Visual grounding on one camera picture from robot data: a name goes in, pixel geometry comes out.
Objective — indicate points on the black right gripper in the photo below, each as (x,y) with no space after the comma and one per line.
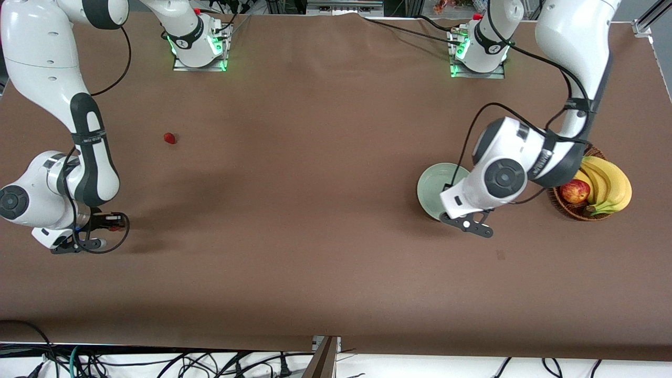
(98,221)

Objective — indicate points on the red strawberry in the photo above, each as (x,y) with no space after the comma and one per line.
(116,226)
(169,138)

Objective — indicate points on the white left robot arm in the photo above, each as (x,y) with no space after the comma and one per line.
(572,31)

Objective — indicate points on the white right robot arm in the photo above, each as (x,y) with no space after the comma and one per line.
(42,52)

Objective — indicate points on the pale green round plate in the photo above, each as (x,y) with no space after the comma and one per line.
(433,184)

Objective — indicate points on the brown table cover sheet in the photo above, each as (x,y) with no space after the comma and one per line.
(315,210)

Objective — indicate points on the colourful background items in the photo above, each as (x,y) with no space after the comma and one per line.
(441,6)

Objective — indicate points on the brown wicker basket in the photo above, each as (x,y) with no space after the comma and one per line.
(572,211)

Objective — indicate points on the red apple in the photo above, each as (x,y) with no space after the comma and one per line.
(574,191)

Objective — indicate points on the yellow banana bunch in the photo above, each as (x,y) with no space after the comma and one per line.
(614,184)

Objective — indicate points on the aluminium profile bar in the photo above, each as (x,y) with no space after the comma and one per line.
(648,21)

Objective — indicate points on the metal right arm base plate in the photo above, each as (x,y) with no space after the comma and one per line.
(181,67)

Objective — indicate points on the grey table leg post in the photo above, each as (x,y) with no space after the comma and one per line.
(323,362)

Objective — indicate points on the aluminium frame rail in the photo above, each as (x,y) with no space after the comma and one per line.
(341,9)

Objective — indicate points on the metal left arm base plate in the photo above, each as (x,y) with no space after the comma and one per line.
(496,75)

